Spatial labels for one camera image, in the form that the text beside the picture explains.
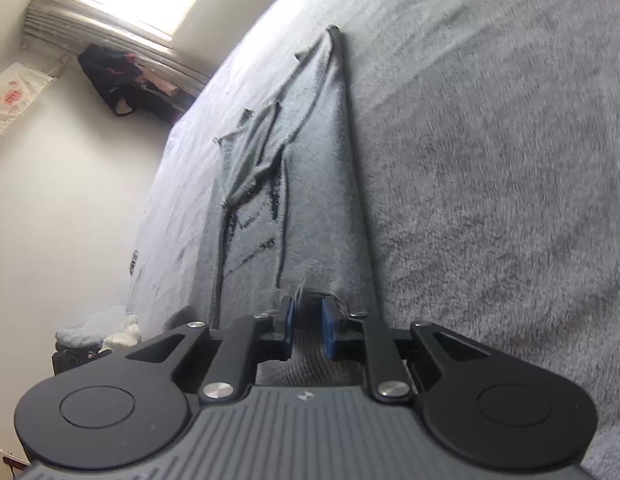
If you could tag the hanging dark clothes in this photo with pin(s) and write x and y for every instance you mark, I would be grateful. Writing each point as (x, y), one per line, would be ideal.
(115, 80)

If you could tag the white plush toy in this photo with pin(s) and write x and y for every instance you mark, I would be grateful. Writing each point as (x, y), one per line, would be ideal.
(122, 335)

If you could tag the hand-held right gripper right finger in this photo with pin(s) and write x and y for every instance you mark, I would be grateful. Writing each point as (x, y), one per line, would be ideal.
(330, 330)

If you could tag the light grey cushion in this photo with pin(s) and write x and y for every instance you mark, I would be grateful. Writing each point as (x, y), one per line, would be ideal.
(85, 330)

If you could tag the white plastic bag red print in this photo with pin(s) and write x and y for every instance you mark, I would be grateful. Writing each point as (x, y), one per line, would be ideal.
(15, 97)

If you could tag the grey knit sweater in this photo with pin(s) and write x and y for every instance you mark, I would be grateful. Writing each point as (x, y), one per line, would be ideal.
(320, 185)

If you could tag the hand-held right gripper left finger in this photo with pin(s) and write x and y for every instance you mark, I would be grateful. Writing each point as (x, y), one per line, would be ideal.
(288, 320)

